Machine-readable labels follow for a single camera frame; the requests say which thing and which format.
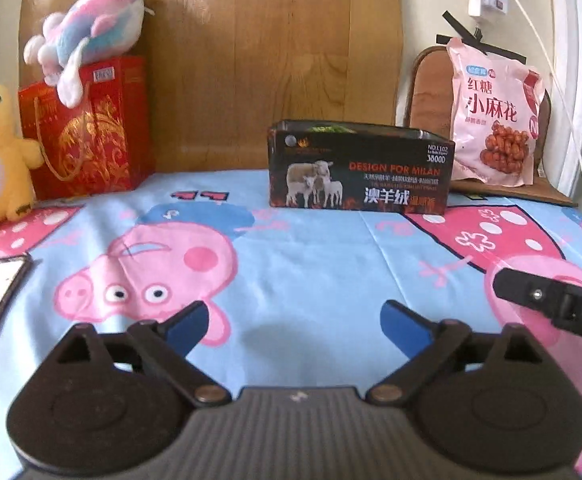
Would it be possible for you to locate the light green snack packet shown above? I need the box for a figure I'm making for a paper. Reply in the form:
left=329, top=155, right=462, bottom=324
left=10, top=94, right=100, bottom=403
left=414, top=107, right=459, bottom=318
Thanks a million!
left=308, top=124, right=355, bottom=133

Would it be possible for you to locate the brown wooden chair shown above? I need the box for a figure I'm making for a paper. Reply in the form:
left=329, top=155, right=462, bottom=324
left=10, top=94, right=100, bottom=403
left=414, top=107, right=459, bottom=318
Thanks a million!
left=404, top=46, right=577, bottom=208

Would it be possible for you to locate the white cable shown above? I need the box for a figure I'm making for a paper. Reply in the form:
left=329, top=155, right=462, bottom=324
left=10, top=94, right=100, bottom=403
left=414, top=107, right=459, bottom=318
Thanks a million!
left=490, top=0, right=582, bottom=226

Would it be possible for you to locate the pink twisted snack bag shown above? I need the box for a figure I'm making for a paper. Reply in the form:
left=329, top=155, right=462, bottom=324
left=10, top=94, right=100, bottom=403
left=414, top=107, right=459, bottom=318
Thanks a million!
left=446, top=38, right=545, bottom=188

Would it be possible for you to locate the white wall charger plug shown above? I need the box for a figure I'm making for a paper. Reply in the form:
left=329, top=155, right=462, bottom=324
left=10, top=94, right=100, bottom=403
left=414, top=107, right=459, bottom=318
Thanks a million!
left=468, top=0, right=509, bottom=18

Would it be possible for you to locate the cartoon pig blue tablecloth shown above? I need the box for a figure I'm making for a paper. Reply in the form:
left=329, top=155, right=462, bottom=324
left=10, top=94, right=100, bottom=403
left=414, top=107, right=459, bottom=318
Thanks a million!
left=0, top=171, right=582, bottom=479

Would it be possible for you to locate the black sheep print box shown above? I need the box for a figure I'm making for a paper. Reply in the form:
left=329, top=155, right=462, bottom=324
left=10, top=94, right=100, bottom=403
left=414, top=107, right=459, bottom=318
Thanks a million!
left=267, top=120, right=455, bottom=214

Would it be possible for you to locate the red gift bag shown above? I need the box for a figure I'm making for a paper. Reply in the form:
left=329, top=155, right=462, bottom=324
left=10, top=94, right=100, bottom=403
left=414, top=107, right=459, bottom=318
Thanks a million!
left=18, top=55, right=154, bottom=200

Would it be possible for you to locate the pastel unicorn plush toy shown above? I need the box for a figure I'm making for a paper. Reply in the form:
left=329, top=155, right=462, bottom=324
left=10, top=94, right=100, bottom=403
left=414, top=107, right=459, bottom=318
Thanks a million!
left=22, top=0, right=149, bottom=108

